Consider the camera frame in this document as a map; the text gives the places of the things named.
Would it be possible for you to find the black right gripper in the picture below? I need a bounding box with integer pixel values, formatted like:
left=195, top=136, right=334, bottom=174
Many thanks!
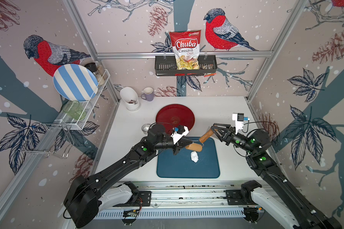
left=212, top=123, right=256, bottom=156

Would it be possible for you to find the wooden rolling pin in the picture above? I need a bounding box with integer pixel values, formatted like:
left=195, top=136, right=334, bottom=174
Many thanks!
left=185, top=129, right=214, bottom=152

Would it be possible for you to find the white dough piece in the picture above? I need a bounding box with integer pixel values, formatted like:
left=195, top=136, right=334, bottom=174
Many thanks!
left=190, top=151, right=199, bottom=163

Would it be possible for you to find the teal plastic tray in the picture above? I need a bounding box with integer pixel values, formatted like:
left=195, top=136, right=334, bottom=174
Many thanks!
left=156, top=138, right=220, bottom=178

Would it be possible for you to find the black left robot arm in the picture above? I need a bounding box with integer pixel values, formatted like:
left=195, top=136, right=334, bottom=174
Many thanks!
left=64, top=124, right=193, bottom=228

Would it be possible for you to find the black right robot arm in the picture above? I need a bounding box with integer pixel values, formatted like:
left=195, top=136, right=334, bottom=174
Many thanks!
left=204, top=124, right=342, bottom=229

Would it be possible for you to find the round red tray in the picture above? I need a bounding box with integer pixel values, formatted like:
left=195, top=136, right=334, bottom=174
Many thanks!
left=156, top=104, right=195, bottom=134

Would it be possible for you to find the small round metal cutter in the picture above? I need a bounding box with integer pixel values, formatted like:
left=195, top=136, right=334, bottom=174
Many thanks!
left=141, top=124, right=151, bottom=135

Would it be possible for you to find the purple mug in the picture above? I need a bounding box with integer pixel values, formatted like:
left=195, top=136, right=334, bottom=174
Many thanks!
left=140, top=87, right=154, bottom=102

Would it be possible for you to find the white cutlery holder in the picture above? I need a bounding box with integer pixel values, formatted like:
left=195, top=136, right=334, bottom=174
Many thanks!
left=120, top=87, right=140, bottom=111

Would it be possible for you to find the red cassava chips bag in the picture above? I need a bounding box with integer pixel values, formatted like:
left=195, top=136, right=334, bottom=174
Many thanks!
left=169, top=30, right=201, bottom=69

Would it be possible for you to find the green glass cup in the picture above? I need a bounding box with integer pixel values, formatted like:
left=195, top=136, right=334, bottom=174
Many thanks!
left=62, top=101, right=87, bottom=121

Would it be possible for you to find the dark lid spice jar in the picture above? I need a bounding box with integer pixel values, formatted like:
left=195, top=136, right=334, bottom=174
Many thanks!
left=84, top=62, right=99, bottom=74

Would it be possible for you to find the blue white striped plate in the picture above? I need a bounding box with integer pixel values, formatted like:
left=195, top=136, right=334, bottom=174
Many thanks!
left=53, top=64, right=98, bottom=102

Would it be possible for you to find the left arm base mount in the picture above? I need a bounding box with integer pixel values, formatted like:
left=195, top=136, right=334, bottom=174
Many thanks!
left=114, top=182, right=152, bottom=207

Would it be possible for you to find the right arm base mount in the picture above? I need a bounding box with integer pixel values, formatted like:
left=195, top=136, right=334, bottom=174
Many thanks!
left=225, top=189, right=257, bottom=206

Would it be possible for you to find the black wire wall basket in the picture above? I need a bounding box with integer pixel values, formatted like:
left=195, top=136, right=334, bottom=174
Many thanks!
left=155, top=55, right=217, bottom=76

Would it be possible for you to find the white wire wall shelf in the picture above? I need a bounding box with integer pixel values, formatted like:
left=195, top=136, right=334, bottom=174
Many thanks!
left=19, top=69, right=112, bottom=159

